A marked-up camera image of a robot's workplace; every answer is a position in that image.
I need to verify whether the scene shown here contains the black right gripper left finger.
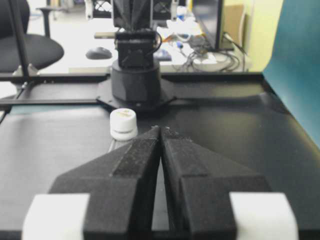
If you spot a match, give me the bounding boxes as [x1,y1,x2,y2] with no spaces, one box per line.
[21,125,161,240]

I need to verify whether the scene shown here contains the clear plastic bottle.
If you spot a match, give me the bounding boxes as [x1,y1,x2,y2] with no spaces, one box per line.
[108,139,132,153]

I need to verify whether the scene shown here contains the black office chair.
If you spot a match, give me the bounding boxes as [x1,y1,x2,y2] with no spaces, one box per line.
[0,0,64,73]

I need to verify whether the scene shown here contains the black aluminium frame rail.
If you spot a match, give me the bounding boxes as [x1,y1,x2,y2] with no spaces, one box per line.
[0,73,110,110]

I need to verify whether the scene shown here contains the black computer monitor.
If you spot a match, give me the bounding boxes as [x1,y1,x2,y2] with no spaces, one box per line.
[192,0,234,52]

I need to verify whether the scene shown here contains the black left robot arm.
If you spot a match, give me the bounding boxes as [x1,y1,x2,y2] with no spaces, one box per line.
[110,0,161,108]

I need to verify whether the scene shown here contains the teal backdrop board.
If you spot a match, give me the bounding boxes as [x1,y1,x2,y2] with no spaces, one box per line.
[263,0,320,146]

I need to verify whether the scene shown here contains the grey computer mouse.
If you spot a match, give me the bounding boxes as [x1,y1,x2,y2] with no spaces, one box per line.
[85,47,113,60]

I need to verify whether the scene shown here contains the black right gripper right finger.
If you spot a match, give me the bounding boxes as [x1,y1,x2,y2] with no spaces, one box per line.
[161,127,299,240]

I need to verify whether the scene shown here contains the white bottle cap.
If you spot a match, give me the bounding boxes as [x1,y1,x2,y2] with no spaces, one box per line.
[109,108,138,142]

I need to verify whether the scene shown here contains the tangled black cables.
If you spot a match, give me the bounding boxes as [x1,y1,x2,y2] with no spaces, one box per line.
[179,32,248,73]

